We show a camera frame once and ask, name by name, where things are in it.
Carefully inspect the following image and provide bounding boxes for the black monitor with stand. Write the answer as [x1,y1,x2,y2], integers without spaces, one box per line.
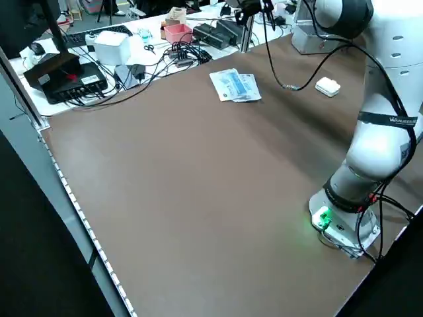
[0,0,82,88]

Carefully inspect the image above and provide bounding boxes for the grey power adapter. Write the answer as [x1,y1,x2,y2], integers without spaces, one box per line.
[114,65,140,90]

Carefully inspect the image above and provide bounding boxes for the white cube box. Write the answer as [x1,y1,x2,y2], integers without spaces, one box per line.
[93,30,130,66]

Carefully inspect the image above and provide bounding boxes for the black desk cable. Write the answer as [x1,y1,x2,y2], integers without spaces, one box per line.
[64,49,206,108]

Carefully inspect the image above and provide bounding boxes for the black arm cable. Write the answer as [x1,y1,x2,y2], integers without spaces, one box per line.
[262,0,418,156]

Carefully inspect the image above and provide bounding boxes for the black arm base cables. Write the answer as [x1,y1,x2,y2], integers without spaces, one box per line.
[355,183,416,265]

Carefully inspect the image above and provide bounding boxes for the black network switch box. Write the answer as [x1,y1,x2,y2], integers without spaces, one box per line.
[42,61,109,106]

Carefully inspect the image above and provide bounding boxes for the pink plastic box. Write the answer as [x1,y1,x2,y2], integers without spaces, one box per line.
[163,23,193,44]

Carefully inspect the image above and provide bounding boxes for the black keyboard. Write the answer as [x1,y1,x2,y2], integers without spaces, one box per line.
[61,24,134,48]

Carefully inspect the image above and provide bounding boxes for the aluminium frame post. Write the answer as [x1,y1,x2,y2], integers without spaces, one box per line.
[0,46,51,130]
[239,13,256,53]

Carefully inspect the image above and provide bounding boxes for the dark power supply brick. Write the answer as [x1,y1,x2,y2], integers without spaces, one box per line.
[215,18,240,47]
[192,23,221,51]

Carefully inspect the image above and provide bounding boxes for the black power adapter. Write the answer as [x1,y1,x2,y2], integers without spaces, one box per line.
[130,63,146,83]

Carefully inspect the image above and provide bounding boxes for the small white medicine box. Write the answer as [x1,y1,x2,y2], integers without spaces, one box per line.
[315,77,341,98]

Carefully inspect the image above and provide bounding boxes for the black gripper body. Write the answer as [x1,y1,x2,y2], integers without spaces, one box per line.
[238,0,266,16]

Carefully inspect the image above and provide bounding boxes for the blue white mask packet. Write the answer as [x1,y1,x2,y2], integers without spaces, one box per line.
[209,68,254,102]
[231,73,262,104]

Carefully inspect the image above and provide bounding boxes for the silver aluminium case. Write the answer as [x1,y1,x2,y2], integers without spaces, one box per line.
[290,0,335,55]

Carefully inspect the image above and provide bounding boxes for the black usb hub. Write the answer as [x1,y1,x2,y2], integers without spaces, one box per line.
[165,42,213,69]

